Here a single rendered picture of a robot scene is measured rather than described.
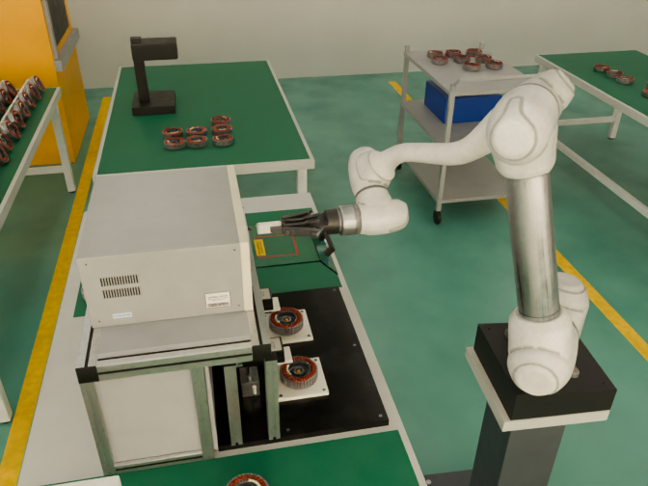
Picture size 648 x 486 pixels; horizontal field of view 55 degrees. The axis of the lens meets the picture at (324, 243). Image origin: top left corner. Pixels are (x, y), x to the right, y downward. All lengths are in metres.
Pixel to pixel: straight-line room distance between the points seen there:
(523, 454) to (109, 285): 1.35
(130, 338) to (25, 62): 3.75
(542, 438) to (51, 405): 1.47
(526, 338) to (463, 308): 1.89
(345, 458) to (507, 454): 0.61
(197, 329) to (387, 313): 1.96
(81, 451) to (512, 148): 1.33
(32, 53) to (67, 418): 3.54
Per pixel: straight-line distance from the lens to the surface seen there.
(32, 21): 5.04
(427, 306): 3.48
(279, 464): 1.73
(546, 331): 1.62
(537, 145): 1.38
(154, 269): 1.52
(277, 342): 1.80
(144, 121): 3.88
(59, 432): 1.93
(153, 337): 1.56
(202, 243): 1.50
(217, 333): 1.54
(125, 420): 1.66
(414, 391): 2.98
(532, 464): 2.22
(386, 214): 1.82
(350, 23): 7.04
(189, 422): 1.67
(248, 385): 1.83
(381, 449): 1.76
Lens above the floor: 2.10
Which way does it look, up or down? 32 degrees down
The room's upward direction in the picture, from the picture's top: 1 degrees clockwise
